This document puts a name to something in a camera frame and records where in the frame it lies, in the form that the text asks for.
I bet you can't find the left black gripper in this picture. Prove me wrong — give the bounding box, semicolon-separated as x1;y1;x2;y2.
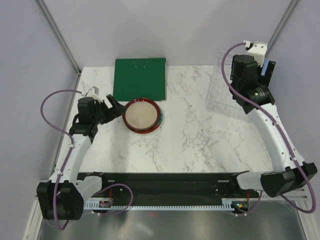
91;94;126;125

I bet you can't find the blue plate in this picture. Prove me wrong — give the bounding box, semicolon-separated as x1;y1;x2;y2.
260;58;269;76

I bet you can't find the dark red plate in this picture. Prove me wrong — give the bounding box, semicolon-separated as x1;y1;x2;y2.
127;123;161;135
122;98;162;130

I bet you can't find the dark red plate front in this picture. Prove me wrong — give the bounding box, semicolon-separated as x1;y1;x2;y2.
127;123;161;135

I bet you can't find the red and teal floral plate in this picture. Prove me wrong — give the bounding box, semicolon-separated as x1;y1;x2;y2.
134;111;166;135

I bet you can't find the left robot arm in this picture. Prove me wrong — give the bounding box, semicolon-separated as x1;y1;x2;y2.
36;93;126;221

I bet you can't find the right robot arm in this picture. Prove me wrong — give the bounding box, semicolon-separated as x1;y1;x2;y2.
229;54;318;198

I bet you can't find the clear dish rack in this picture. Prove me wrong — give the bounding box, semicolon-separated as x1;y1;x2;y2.
205;50;250;122

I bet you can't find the green board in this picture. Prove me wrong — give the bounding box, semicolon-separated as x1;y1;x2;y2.
113;58;167;102

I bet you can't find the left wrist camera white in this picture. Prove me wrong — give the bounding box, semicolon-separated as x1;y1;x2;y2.
81;86;100;100

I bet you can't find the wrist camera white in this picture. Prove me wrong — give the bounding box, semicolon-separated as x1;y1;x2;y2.
243;40;268;67
81;86;100;100

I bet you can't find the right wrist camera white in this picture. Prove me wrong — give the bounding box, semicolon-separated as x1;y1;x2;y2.
243;40;268;67

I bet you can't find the right aluminium frame post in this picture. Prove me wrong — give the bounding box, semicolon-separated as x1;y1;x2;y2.
265;0;300;58

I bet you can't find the aluminium frame post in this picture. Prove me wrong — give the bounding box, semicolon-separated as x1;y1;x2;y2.
35;0;82;76
265;0;300;58

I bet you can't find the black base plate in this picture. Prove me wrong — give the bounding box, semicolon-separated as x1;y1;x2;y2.
77;172;259;206

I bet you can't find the left aluminium frame post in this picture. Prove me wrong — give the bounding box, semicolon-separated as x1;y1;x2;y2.
35;0;82;76

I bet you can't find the white cable duct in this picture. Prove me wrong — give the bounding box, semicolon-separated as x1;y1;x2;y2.
84;198;249;211

